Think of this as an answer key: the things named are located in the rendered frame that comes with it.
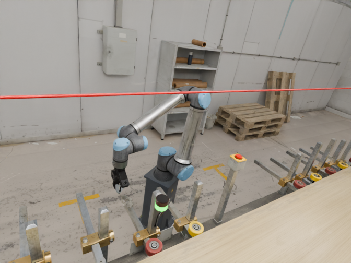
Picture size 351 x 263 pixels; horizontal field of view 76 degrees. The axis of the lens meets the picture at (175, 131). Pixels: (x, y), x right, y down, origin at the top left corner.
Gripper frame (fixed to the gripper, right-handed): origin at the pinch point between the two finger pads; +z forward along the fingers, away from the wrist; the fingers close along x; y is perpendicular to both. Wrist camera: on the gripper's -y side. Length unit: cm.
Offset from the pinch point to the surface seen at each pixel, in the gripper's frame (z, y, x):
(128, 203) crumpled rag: -4.9, -15.8, 0.2
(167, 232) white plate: 6.0, -35.1, -16.9
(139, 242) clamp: -2.5, -39.8, 3.5
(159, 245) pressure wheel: -7.8, -48.5, -2.0
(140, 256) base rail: 12.6, -37.9, 1.0
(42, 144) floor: 83, 216, 34
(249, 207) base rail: 13, -38, -88
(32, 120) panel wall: 49, 227, 42
